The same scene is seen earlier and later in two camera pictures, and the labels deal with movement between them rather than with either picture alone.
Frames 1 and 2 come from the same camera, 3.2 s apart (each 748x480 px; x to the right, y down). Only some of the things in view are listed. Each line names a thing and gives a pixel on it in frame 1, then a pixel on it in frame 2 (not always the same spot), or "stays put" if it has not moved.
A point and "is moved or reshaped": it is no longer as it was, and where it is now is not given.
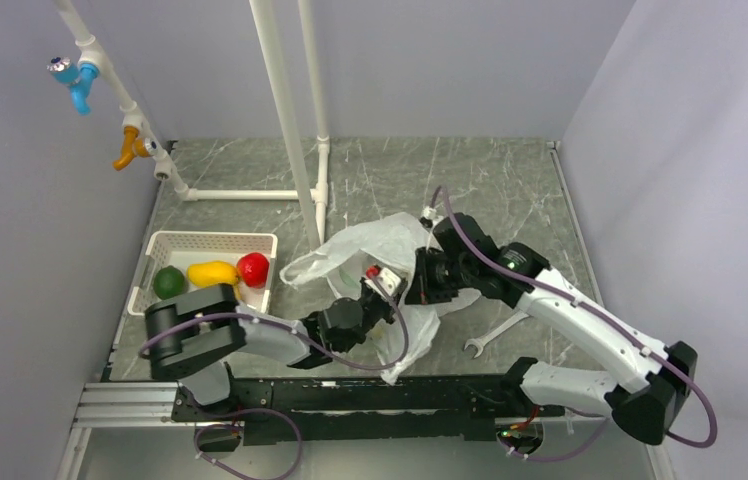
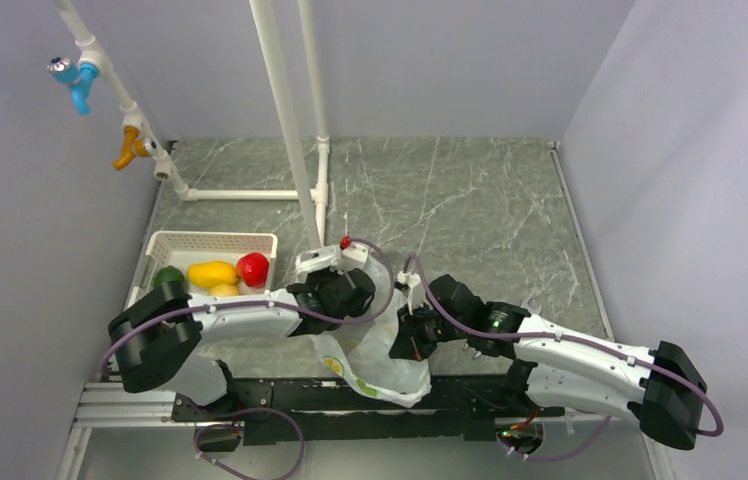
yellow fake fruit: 208,273 stays put
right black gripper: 421,289 → 409,344
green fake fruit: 168,282 stays put
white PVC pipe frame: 311,203 stays put
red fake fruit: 253,268 stays put
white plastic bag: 377,253 is moved or reshaped
